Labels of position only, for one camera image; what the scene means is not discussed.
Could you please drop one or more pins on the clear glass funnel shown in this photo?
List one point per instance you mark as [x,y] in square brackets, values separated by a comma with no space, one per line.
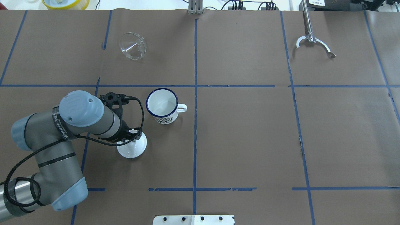
[133,45]

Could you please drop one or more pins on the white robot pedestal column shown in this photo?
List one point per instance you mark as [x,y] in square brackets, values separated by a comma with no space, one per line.
[194,220]

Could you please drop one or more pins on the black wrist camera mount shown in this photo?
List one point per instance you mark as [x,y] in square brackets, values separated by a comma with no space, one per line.
[114,102]

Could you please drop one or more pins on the green handled reacher grabber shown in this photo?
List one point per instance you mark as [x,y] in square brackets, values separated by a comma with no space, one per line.
[309,36]

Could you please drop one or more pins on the brown paper table cover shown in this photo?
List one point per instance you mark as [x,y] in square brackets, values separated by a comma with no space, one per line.
[272,135]

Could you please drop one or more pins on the yellow rimmed bowl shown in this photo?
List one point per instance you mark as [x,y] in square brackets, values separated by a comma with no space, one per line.
[66,4]

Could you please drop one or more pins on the white ceramic lid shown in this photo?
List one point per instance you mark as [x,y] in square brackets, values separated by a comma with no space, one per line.
[133,149]

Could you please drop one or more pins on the white enamel mug blue rim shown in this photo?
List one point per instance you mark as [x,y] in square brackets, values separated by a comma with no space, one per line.
[163,105]

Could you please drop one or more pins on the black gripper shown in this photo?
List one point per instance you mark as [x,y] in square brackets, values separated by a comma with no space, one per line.
[123,131]

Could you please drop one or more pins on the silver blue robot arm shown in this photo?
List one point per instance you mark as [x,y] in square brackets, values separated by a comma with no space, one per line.
[51,174]

